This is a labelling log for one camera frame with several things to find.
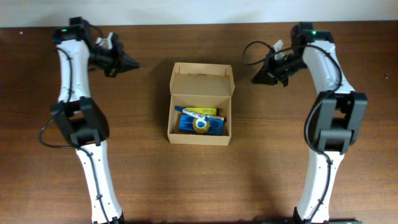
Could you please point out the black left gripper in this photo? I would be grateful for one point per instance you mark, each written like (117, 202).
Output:
(123, 63)

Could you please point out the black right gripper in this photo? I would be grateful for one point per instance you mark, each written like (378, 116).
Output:
(266, 75)

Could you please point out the yellow highlighter with blue cap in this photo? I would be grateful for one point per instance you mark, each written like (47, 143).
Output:
(207, 111)

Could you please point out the white marker with black cap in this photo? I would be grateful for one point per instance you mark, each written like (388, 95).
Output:
(216, 117)

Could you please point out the brown cardboard box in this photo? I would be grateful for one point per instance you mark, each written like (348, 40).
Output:
(201, 85)

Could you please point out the white marker with blue cap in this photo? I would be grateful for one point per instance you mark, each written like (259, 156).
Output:
(191, 113)

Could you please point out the yellow tape roll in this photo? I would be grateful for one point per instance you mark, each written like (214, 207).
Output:
(200, 126)

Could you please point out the blue whiteboard duster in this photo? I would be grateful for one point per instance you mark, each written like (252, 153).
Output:
(216, 126)

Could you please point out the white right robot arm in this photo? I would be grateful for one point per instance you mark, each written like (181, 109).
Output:
(333, 122)

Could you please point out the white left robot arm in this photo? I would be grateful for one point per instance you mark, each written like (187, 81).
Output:
(199, 113)

